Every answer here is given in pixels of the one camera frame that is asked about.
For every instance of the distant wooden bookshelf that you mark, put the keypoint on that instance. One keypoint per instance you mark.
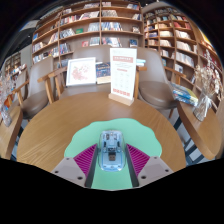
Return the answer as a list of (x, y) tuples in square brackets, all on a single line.
[(13, 65)]

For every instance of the translucent light blue computer mouse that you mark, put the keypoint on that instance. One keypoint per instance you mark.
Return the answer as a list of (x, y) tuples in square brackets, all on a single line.
[(111, 151)]

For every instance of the white framed floral picture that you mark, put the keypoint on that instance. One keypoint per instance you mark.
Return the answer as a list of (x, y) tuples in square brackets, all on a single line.
[(81, 71)]

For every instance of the stack of light blue books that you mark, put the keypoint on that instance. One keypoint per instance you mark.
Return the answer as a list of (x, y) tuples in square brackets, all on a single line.
[(141, 62)]

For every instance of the white menu sign wooden base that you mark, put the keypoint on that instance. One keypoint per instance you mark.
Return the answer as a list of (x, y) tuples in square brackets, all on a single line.
[(123, 75)]

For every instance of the green smiley-face mouse pad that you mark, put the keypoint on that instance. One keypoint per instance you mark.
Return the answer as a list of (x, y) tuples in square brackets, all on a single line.
[(140, 136)]

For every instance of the white ceiling panel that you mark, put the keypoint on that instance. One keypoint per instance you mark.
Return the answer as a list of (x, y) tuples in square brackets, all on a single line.
[(29, 25)]

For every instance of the brown padded wooden armchair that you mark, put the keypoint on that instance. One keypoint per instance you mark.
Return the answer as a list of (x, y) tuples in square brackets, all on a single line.
[(90, 51), (33, 100), (156, 93)]

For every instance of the wide wooden bookshelf with books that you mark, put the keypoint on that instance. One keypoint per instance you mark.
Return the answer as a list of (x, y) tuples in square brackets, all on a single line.
[(86, 26)]

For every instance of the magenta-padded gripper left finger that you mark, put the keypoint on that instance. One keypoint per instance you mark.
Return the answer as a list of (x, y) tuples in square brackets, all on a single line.
[(83, 161)]

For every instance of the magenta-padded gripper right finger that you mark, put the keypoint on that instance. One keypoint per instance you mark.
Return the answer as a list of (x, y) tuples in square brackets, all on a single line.
[(140, 161)]

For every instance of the curved wooden bookshelf with books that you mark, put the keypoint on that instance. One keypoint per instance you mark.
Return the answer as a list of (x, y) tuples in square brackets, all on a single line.
[(180, 43)]

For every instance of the stack of colourful books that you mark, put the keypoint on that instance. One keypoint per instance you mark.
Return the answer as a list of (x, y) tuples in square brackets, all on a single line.
[(185, 95)]

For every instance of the dark-covered book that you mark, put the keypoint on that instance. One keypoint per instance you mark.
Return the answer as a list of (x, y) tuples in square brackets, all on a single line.
[(103, 71)]

